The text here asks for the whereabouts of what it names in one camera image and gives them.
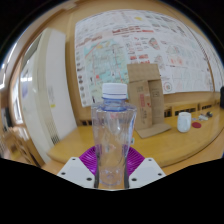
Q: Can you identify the clear white-capped water bottle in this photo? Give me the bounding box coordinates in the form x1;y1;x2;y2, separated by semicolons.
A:
90;82;138;188

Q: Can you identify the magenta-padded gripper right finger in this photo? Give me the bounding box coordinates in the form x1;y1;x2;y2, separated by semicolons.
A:
124;146;167;190

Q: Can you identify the white cup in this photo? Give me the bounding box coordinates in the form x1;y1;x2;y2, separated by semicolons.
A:
176;111;193;134

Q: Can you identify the flat round red coaster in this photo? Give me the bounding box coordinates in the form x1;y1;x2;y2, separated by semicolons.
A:
191;121;203;130

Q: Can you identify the brown cardboard box stand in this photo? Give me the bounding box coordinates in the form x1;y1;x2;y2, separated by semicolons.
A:
126;63;173;139

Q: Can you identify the white standing air conditioner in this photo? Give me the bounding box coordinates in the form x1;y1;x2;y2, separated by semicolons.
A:
18;28;78;149

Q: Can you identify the wooden chairs group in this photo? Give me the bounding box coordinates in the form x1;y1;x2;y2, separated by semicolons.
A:
0;126;36;165

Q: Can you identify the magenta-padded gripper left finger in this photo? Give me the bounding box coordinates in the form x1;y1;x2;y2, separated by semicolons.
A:
57;146;98;190

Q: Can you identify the large printed wall poster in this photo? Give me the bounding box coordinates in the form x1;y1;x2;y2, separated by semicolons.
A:
73;9;224;108

